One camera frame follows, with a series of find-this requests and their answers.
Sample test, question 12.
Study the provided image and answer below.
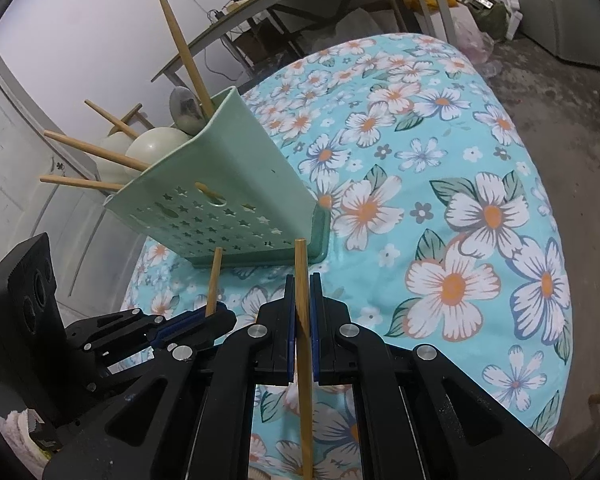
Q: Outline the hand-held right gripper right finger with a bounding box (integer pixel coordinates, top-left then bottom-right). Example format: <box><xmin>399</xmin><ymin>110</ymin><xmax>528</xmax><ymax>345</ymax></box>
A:
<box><xmin>309</xmin><ymin>272</ymin><xmax>572</xmax><ymax>480</ymax></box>

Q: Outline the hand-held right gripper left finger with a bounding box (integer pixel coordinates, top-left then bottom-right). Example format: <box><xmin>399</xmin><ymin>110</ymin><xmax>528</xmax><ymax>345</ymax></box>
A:
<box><xmin>44</xmin><ymin>275</ymin><xmax>299</xmax><ymax>480</ymax></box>

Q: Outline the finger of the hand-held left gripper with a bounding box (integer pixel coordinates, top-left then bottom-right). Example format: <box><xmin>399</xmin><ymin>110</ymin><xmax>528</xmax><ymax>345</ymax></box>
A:
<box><xmin>151</xmin><ymin>303</ymin><xmax>229</xmax><ymax>337</ymax></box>
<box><xmin>164</xmin><ymin>309</ymin><xmax>239</xmax><ymax>350</ymax></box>

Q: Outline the wooden chopstick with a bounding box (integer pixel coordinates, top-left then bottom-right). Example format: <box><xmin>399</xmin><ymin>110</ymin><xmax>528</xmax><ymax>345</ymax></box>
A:
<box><xmin>294</xmin><ymin>238</ymin><xmax>314</xmax><ymax>480</ymax></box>
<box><xmin>205</xmin><ymin>247</ymin><xmax>225</xmax><ymax>318</ymax></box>

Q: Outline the green perforated utensil holder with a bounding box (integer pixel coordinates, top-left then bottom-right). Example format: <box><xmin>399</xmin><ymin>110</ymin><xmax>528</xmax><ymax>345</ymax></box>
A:
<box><xmin>102</xmin><ymin>86</ymin><xmax>332</xmax><ymax>267</ymax></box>

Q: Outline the metal spoon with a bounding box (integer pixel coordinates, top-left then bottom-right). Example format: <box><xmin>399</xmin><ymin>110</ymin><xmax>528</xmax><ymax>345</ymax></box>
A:
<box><xmin>167</xmin><ymin>86</ymin><xmax>204</xmax><ymax>134</ymax></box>

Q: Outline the bundle of wooden chopsticks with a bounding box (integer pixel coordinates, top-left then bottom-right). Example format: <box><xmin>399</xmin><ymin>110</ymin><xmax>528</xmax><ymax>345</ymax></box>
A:
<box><xmin>40</xmin><ymin>0</ymin><xmax>217</xmax><ymax>193</ymax></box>

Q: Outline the cream cloth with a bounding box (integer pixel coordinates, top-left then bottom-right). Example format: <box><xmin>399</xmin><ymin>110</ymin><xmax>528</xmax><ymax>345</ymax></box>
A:
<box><xmin>0</xmin><ymin>406</ymin><xmax>48</xmax><ymax>461</ymax></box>

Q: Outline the white panel door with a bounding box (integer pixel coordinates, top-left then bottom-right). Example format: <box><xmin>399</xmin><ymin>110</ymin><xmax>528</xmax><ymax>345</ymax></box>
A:
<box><xmin>0</xmin><ymin>42</ymin><xmax>148</xmax><ymax>313</ymax></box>

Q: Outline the floral turquoise blanket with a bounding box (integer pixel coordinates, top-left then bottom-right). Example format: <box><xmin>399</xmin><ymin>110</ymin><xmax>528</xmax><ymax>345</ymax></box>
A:
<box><xmin>120</xmin><ymin>32</ymin><xmax>577</xmax><ymax>480</ymax></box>

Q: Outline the white plastic bag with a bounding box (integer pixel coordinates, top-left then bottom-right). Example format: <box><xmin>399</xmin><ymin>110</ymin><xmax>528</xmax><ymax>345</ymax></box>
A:
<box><xmin>325</xmin><ymin>10</ymin><xmax>401</xmax><ymax>53</ymax></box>

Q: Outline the pink translucent plastic bag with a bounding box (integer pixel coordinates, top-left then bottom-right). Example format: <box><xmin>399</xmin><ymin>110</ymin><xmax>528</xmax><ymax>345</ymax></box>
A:
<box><xmin>452</xmin><ymin>10</ymin><xmax>497</xmax><ymax>70</ymax></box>

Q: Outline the green canvas bag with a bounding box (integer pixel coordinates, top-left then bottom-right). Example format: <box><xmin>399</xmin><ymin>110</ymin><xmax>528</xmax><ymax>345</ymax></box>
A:
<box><xmin>466</xmin><ymin>0</ymin><xmax>511</xmax><ymax>42</ymax></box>

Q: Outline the white plastic box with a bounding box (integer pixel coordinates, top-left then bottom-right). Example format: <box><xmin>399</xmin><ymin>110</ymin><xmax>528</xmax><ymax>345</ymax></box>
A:
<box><xmin>501</xmin><ymin>0</ymin><xmax>524</xmax><ymax>37</ymax></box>

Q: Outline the silver refrigerator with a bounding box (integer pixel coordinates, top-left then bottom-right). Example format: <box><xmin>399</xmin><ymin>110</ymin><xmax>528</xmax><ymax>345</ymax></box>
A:
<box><xmin>509</xmin><ymin>0</ymin><xmax>600</xmax><ymax>70</ymax></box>

